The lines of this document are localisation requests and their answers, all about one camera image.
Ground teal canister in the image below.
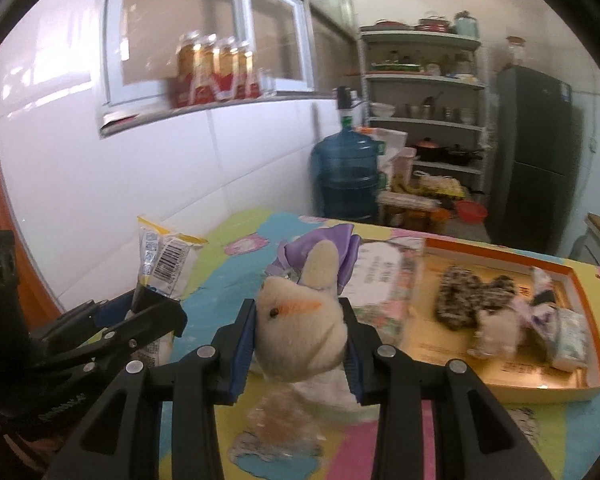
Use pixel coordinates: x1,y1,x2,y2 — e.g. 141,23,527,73
455,11,480,38

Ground metal pots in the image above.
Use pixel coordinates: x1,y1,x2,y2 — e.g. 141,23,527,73
405,102,436,121

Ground red cooking pot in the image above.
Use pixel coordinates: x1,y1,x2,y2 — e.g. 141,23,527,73
412,139,448,162

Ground pale blue tissue packet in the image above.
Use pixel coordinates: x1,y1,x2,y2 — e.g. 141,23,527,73
547,307,591,371

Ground bag of eggs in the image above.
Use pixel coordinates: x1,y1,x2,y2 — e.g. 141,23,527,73
420,172,466,198

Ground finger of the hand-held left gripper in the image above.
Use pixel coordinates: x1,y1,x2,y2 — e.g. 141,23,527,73
27,290,138,348
40,297,188,386

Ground grey metal shelf rack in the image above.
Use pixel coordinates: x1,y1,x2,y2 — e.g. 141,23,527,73
357,25,488,196

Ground beige plush toy pink dress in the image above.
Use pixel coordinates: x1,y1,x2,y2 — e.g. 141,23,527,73
472,305,531,358

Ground glass jar with brown lid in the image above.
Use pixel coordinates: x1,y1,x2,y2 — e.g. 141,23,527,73
505,36,526,68

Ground beige plush toy purple bow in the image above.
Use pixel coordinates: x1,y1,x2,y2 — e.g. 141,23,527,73
252,224,366,411

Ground blue water jug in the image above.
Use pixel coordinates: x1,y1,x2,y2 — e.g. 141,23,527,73
310,129,381,221

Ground black wok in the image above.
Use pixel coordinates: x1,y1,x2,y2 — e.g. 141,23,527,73
447,145,483,167

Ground grey cabinet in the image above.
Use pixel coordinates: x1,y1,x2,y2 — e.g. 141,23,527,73
572,212,600,266

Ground striped cartoon sheep blanket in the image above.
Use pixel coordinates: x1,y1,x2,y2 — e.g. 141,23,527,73
150,207,600,480

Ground white frame sliding window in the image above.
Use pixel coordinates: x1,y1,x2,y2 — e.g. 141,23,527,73
97,0,316,126

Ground brown wooden panel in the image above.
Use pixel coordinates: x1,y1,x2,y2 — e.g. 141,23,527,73
0,60,63,311

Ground orange and gold box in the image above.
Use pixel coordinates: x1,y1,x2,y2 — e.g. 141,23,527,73
402,237,600,403

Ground red pot with glass lid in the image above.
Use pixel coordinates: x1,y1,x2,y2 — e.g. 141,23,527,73
415,12,453,33

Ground white and yellow snack packet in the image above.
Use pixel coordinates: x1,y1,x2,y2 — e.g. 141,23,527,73
125,216,208,368

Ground rolled bamboo mat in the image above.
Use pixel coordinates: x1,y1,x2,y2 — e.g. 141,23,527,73
377,192,441,211

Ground leopard print cloth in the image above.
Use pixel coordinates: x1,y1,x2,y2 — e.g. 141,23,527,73
434,266,518,331

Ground red plastic basin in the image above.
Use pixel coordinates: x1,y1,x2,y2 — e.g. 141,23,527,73
455,200,487,223

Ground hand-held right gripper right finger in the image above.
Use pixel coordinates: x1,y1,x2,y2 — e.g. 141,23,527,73
337,297,556,480

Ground floral tissue box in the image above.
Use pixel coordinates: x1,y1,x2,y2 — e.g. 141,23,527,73
352,237,426,338

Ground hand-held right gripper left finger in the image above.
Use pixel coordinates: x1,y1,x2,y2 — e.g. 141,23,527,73
45,297,258,480

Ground white flour bag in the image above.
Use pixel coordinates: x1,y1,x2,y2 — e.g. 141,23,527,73
372,127,408,161

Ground bread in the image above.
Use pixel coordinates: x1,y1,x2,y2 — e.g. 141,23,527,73
232,392,326,466

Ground black water pump dispenser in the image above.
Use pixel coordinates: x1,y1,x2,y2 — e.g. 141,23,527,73
334,86,355,131

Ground dark grey refrigerator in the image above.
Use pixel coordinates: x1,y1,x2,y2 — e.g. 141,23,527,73
490,66,586,256

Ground black and white printed packet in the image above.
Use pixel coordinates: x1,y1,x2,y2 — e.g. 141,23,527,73
522,267,561,331

